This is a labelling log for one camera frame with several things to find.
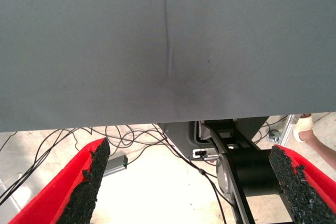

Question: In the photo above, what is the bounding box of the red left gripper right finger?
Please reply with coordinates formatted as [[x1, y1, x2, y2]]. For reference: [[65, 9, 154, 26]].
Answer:
[[268, 144, 336, 224]]

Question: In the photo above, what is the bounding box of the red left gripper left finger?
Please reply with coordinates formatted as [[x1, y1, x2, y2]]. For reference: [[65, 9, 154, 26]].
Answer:
[[7, 137, 111, 224]]

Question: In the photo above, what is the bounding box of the aluminium frame profile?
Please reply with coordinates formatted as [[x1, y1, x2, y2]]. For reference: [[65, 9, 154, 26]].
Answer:
[[278, 114, 300, 146]]

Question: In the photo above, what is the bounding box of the thin black floor cable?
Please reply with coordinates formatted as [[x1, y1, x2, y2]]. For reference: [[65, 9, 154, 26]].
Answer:
[[104, 123, 174, 156], [0, 126, 79, 204]]

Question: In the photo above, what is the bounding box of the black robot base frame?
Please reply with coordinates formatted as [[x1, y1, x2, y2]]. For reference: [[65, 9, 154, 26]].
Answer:
[[157, 115, 296, 224]]

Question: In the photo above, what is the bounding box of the metal caster wheel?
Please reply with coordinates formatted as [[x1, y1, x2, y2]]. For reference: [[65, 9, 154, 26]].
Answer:
[[267, 129, 280, 142]]

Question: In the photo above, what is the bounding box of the black cable with ferrite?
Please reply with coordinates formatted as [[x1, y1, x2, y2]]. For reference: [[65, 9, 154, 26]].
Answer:
[[188, 153, 238, 224]]

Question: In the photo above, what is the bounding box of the small grey adapter box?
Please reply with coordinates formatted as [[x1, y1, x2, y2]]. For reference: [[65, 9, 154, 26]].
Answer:
[[103, 155, 129, 178]]

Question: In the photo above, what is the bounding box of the white shoe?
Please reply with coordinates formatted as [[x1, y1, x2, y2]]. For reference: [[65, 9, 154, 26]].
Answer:
[[291, 113, 314, 143]]

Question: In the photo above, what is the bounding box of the dark grey table cloth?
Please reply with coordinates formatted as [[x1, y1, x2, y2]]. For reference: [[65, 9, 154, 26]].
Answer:
[[0, 0, 336, 133]]

